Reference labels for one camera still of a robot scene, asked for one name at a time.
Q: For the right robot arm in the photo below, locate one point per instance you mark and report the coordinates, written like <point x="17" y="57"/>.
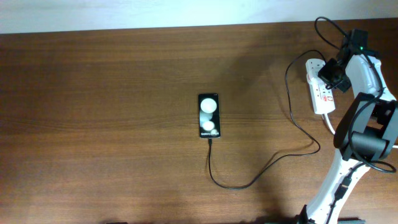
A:
<point x="368" y="130"/>

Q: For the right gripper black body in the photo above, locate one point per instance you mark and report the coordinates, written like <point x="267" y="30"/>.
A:
<point x="330" y="74"/>

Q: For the white power strip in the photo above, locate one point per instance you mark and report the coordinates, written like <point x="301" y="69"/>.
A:
<point x="322" y="99"/>

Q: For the black smartphone with lit screen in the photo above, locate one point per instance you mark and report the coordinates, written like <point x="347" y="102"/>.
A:
<point x="209" y="116"/>

